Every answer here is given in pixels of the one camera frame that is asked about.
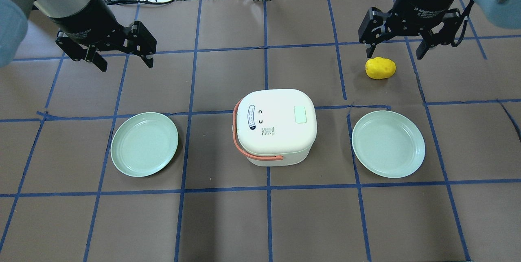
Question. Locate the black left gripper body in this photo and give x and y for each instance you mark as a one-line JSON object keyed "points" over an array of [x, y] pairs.
{"points": [[86, 18]]}

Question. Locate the left green plate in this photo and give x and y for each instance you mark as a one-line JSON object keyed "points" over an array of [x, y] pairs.
{"points": [[144, 144]]}

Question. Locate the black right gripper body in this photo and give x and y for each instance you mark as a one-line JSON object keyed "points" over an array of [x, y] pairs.
{"points": [[424, 7]]}

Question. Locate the white rice cooker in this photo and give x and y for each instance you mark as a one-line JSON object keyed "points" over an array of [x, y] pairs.
{"points": [[274, 128]]}

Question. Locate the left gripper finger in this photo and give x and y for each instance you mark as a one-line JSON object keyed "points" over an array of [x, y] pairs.
{"points": [[143, 43], [77, 52]]}

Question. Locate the right green plate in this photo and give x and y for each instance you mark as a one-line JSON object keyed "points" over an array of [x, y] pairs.
{"points": [[388, 144]]}

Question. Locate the green plate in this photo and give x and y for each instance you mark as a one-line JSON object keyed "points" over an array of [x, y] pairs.
{"points": [[388, 144], [144, 144]]}

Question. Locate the yellow toy potato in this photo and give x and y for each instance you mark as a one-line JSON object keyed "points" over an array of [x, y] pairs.
{"points": [[380, 68]]}

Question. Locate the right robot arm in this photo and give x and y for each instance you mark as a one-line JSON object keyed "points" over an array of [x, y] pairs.
{"points": [[501, 13]]}

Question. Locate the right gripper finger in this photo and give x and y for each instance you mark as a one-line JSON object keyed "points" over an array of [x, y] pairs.
{"points": [[374, 30], [451, 33]]}

